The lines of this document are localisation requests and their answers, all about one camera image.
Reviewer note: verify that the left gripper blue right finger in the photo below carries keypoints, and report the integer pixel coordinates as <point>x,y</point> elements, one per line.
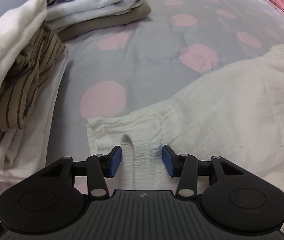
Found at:
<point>185,167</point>

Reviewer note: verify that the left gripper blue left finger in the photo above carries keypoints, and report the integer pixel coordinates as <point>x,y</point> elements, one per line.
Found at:
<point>99,167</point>

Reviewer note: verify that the white crinkled skirt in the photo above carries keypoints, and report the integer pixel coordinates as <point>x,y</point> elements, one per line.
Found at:
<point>236,112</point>

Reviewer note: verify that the white folded clothes pile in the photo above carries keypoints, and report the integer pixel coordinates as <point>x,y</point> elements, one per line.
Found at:
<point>23,151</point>

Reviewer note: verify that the folded clothes stack with khaki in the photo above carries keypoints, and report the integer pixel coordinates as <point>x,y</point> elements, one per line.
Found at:
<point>73,18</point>

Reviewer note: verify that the brown striped folded garment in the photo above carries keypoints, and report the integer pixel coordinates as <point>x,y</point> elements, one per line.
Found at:
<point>28,73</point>

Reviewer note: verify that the grey pink-dotted bed sheet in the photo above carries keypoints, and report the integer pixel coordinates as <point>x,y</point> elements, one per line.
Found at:
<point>113,72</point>

